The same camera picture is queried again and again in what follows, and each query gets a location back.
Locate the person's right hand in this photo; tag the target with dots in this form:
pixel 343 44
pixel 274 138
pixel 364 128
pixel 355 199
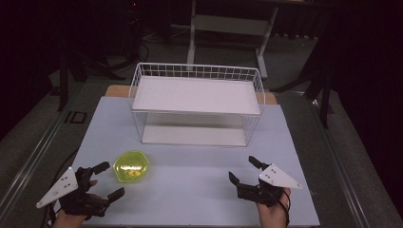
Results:
pixel 272 217

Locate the white metal stand frame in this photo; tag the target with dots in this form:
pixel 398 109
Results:
pixel 229 24

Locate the metal floor rail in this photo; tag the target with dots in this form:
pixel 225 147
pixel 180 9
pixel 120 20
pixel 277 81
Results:
pixel 38 148
pixel 335 164

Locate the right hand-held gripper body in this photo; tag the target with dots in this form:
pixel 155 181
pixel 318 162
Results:
pixel 277 178

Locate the tan wooden board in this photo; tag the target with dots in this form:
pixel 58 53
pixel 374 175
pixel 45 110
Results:
pixel 117 91

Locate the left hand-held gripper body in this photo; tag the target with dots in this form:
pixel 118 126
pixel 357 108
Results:
pixel 65 185

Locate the green translucent bowl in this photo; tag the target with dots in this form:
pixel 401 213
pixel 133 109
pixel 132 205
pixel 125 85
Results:
pixel 131 165

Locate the person's left hand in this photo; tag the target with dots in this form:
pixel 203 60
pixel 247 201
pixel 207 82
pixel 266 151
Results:
pixel 68 221

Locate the black stand legs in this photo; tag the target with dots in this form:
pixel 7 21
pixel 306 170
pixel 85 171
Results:
pixel 324 104
pixel 63 88

